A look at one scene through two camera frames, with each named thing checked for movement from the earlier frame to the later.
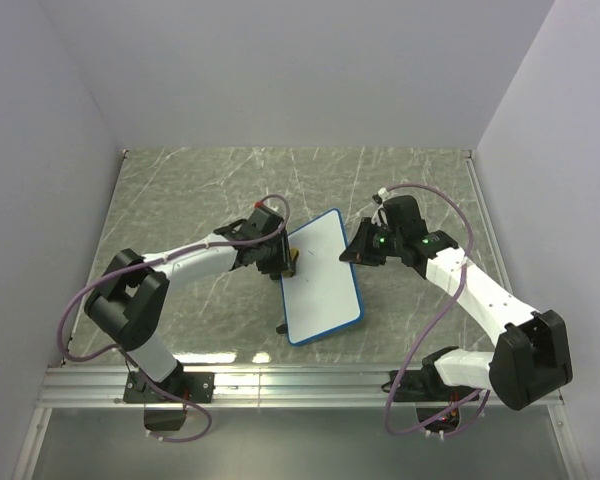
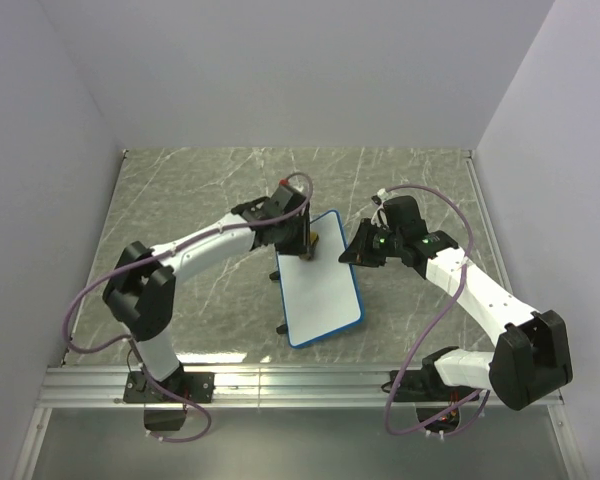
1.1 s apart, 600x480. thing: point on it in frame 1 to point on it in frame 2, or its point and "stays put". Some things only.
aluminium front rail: [106, 387] stays put
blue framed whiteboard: [323, 295] stays put
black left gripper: [284, 263] to [301, 247]
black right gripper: [358, 252] stays put
